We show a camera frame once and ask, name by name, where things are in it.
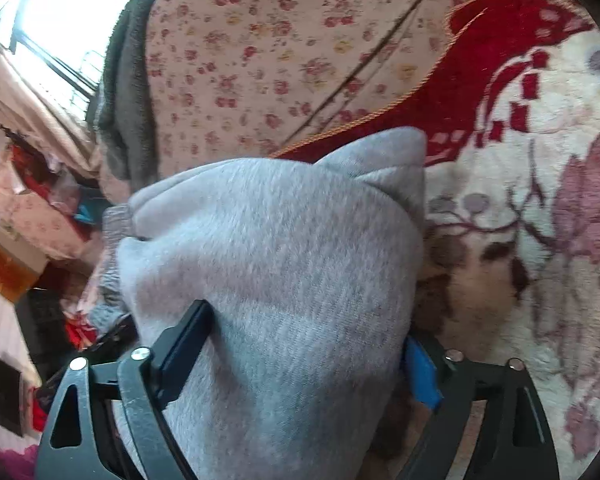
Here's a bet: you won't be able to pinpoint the light grey sweatpants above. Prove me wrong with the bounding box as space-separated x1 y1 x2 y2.
90 128 426 479

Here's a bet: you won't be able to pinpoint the beige curtain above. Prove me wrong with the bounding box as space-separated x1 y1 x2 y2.
0 45 99 179

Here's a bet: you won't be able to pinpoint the red floral plush blanket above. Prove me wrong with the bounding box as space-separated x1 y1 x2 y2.
280 0 600 479

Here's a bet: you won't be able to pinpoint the grey fleece garment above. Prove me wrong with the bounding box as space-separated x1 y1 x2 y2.
85 0 158 191

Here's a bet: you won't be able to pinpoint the pink floral quilt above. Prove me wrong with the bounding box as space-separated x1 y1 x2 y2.
98 0 469 203

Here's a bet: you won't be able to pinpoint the window with dark frame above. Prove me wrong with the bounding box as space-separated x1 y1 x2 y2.
0 0 129 119

